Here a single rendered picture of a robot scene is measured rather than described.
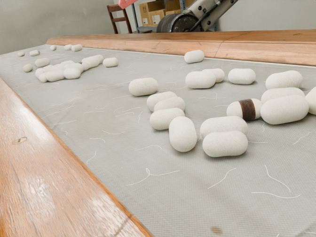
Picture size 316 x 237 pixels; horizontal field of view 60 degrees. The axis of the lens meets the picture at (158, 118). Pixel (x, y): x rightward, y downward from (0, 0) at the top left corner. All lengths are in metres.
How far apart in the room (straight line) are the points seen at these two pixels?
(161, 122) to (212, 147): 0.07
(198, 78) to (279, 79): 0.09
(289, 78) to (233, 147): 0.13
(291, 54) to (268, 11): 2.40
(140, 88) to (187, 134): 0.16
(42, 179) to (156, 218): 0.07
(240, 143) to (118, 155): 0.10
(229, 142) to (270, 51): 0.26
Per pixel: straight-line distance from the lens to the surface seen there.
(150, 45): 0.67
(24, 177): 0.19
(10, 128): 0.29
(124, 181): 0.19
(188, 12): 0.98
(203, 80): 0.33
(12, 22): 5.07
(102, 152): 0.24
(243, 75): 0.33
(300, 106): 0.24
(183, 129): 0.20
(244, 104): 0.24
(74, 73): 0.54
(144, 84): 0.34
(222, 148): 0.19
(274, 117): 0.23
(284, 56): 0.42
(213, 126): 0.21
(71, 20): 5.23
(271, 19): 2.80
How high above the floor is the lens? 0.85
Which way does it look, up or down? 23 degrees down
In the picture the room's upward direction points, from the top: 11 degrees counter-clockwise
